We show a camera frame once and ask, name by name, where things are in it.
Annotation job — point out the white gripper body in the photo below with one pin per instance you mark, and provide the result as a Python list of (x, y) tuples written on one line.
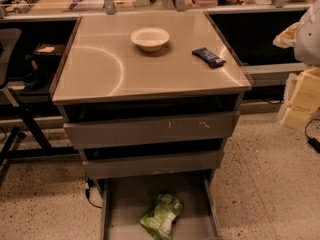
[(309, 40)]

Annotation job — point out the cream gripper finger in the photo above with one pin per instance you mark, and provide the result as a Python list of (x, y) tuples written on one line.
[(287, 38)]

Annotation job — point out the green rice chip bag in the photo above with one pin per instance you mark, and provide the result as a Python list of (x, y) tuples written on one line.
[(159, 221)]

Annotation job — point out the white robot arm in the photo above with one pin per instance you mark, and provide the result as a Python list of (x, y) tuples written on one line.
[(307, 47)]

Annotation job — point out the top grey drawer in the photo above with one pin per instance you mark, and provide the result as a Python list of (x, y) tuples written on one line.
[(151, 130)]

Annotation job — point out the grey drawer cabinet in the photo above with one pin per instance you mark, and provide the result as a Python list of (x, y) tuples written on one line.
[(106, 77)]

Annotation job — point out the middle grey drawer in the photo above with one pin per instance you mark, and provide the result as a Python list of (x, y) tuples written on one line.
[(153, 165)]

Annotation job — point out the open bottom grey drawer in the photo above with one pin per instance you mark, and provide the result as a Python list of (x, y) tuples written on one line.
[(127, 200)]

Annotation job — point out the dark blue snack bar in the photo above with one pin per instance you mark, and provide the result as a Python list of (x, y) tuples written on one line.
[(211, 59)]

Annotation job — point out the white bowl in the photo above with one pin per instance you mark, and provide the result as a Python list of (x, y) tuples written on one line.
[(150, 39)]

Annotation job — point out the black box under bench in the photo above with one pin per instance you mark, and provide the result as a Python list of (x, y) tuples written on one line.
[(48, 56)]

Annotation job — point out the black coiled tool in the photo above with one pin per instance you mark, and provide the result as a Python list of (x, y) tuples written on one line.
[(23, 6)]

